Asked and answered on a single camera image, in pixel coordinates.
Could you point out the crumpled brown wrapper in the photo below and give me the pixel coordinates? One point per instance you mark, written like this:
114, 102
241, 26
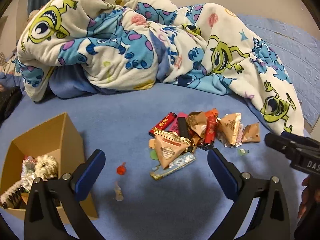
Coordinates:
197, 121

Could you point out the red lighter with yellow text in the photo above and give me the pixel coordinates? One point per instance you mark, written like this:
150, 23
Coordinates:
163, 124

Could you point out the black puffer jacket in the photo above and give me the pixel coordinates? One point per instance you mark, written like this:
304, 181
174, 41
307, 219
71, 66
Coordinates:
10, 98

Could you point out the triangular brown snack packet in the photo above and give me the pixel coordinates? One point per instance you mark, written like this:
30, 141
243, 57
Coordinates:
169, 146

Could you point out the person's right hand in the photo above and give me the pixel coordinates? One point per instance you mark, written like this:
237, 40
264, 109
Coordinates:
307, 195

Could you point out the small red bottle charm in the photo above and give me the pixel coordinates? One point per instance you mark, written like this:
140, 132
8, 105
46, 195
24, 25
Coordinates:
121, 170

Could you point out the green round token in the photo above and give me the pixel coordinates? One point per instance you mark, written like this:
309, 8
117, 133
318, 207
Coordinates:
153, 155

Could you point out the brown torn snack packet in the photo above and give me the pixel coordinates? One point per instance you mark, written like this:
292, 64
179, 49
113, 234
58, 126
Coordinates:
230, 130

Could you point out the pink lighter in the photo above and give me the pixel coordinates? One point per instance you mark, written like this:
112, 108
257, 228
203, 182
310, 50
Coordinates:
174, 126

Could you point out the cartoon monster fleece blanket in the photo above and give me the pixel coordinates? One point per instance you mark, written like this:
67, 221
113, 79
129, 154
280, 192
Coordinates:
125, 45

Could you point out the blue patterned flat pack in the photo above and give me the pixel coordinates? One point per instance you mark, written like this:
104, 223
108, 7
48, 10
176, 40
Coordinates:
182, 161

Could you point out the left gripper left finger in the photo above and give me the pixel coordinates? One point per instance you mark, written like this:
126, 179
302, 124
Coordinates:
42, 220

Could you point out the small clear bottle charm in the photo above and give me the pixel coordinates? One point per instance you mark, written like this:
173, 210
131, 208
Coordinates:
119, 195

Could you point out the brown cardboard box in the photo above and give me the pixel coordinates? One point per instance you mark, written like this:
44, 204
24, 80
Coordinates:
57, 137

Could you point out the small brown triangular packet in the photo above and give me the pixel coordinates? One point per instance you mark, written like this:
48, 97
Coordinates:
251, 133

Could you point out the small green bottle charm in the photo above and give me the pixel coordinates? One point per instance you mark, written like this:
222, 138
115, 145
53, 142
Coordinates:
242, 151

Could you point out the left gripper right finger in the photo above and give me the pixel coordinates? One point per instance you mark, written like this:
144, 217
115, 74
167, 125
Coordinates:
271, 217

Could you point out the orange round token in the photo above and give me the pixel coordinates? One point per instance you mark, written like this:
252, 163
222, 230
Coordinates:
152, 143

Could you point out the black lighter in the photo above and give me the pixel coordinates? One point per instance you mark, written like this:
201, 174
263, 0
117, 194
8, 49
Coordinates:
183, 128

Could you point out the blue bed sheet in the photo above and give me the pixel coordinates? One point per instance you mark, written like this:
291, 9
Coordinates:
188, 204

